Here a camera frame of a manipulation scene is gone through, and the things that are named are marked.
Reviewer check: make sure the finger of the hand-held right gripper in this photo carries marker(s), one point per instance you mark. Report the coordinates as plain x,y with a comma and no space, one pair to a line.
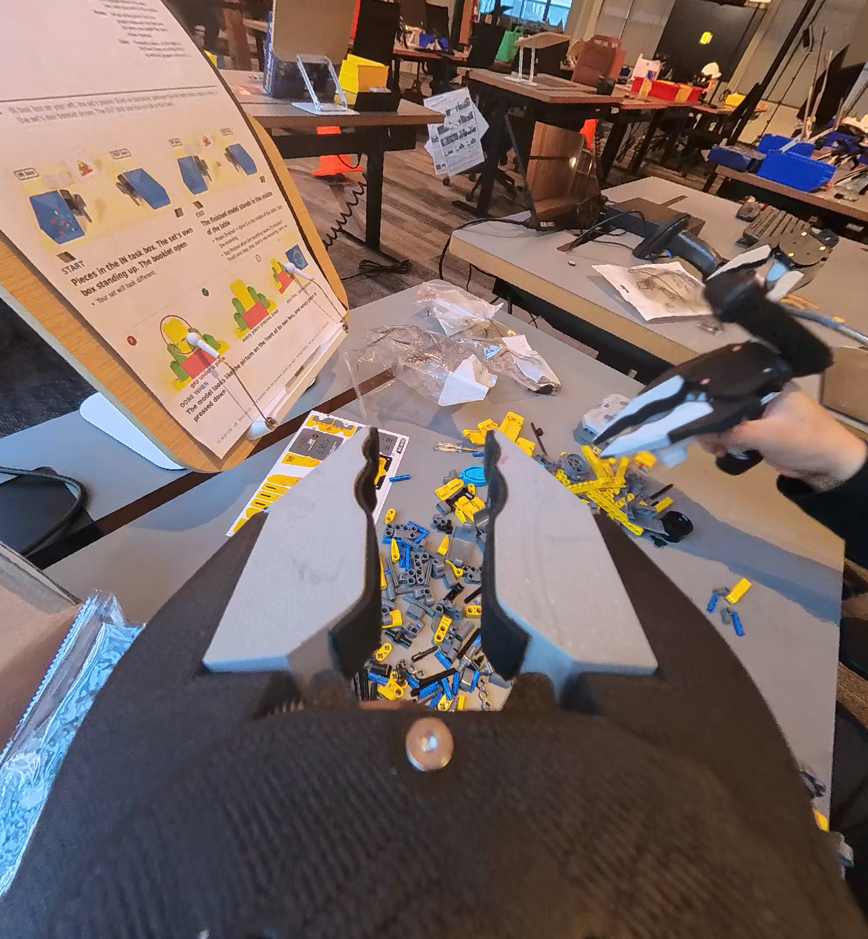
687,433
646,407

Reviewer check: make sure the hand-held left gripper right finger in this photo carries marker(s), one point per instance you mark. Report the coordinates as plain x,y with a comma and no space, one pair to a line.
558,579

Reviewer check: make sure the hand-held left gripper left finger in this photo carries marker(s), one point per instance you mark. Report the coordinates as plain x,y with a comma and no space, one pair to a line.
294,579

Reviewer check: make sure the pile of small building pieces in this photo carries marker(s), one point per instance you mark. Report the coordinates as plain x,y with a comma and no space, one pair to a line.
434,579

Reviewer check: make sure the dark blue cardboard kit box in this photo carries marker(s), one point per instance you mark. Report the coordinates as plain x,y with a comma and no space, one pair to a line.
8,645

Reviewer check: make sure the person's right forearm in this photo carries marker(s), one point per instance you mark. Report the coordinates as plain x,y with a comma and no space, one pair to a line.
859,506

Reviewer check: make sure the grey desk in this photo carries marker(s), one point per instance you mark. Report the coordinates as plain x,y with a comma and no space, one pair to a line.
734,528

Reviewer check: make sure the background dark desk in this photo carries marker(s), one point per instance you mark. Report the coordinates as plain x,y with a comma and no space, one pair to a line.
294,114

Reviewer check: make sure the person's right hand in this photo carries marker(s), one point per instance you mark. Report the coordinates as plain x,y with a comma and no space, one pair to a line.
808,440

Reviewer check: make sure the grey battery box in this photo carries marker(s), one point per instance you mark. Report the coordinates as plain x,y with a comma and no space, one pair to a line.
606,414

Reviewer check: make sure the black toy wheel rim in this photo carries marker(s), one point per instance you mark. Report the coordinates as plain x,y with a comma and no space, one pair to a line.
676,527

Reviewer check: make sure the dark grey toothed wheel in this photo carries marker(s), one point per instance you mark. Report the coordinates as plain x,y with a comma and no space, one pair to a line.
571,464

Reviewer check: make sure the yellow grey sticker sheet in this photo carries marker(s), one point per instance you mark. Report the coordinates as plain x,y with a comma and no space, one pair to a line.
287,477

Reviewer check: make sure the white paper sheet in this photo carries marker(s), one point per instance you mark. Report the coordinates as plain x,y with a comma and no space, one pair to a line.
650,290

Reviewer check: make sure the black grey tool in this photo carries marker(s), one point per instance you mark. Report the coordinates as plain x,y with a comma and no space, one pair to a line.
804,253

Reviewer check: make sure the light blue brick separator tool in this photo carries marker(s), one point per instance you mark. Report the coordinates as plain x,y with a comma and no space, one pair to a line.
473,475

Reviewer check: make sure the black barcode scanner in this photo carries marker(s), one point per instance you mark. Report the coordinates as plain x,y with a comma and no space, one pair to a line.
679,238

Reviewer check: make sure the background grey table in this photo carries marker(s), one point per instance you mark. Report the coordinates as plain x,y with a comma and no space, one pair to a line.
551,242

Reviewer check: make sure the blue storage crate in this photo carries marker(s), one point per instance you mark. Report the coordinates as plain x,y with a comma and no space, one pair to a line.
797,167

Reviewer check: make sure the crumpled clear plastic bag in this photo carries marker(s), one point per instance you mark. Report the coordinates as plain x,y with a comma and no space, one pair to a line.
441,345

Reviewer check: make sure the bundle of clear plastic bags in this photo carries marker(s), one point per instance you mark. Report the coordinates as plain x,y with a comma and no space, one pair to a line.
37,733

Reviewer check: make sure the hanging printed paper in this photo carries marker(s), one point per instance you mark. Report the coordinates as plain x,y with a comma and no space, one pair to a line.
456,132

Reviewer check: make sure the cardboard sign with paper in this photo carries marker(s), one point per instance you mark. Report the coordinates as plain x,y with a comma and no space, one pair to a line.
111,257

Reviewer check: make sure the orange traffic cone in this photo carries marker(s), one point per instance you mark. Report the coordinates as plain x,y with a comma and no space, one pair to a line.
337,158

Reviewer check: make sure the yellow storage bin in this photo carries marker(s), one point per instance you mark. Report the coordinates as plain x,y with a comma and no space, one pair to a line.
364,73

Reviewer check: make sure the clear acrylic stand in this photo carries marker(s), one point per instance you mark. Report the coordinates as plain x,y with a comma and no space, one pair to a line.
324,84

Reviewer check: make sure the background open kit box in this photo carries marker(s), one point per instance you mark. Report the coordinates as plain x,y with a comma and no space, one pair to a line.
309,44

